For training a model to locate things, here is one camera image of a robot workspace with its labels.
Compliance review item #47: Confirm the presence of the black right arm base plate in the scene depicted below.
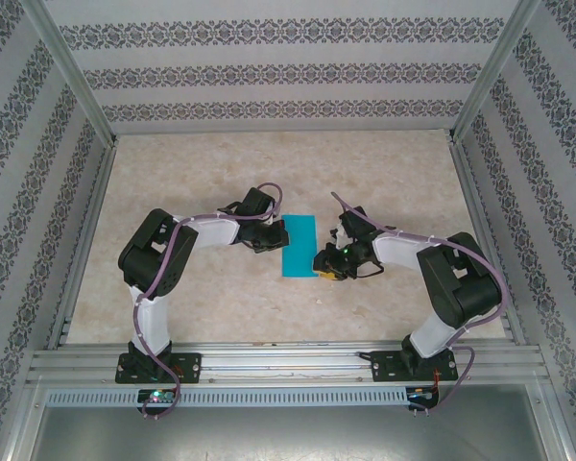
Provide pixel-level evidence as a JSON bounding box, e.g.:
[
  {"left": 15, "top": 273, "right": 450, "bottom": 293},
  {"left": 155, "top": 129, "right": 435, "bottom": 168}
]
[{"left": 372, "top": 349, "right": 458, "bottom": 384}]

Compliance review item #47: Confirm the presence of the aluminium table side rail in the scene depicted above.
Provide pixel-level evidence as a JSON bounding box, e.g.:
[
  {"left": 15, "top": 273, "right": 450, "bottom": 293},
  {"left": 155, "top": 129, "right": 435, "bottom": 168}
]
[
  {"left": 45, "top": 143, "right": 119, "bottom": 350},
  {"left": 450, "top": 141, "right": 529, "bottom": 345}
]

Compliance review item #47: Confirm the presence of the grey slotted cable duct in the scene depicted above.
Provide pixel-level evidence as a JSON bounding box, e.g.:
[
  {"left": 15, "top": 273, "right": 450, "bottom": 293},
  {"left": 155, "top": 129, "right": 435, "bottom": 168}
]
[{"left": 45, "top": 387, "right": 409, "bottom": 407}]

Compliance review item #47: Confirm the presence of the aluminium frame post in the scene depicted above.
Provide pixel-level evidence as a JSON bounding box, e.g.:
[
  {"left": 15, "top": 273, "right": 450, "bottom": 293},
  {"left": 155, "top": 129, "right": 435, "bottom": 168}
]
[
  {"left": 448, "top": 0, "right": 541, "bottom": 143},
  {"left": 21, "top": 0, "right": 119, "bottom": 148}
]

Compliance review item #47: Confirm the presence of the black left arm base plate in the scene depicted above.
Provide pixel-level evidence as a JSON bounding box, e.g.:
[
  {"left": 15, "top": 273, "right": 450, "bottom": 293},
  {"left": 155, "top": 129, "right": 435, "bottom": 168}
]
[{"left": 116, "top": 352, "right": 204, "bottom": 385}]

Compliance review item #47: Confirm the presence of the long aluminium mounting rail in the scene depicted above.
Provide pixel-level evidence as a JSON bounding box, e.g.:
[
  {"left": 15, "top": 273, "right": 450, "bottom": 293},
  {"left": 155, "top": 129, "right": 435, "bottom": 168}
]
[{"left": 26, "top": 339, "right": 551, "bottom": 385}]

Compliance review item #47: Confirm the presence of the grey metal panel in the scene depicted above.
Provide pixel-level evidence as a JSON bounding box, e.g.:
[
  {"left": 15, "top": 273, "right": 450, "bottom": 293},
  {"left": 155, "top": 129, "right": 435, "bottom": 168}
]
[{"left": 28, "top": 405, "right": 561, "bottom": 461}]

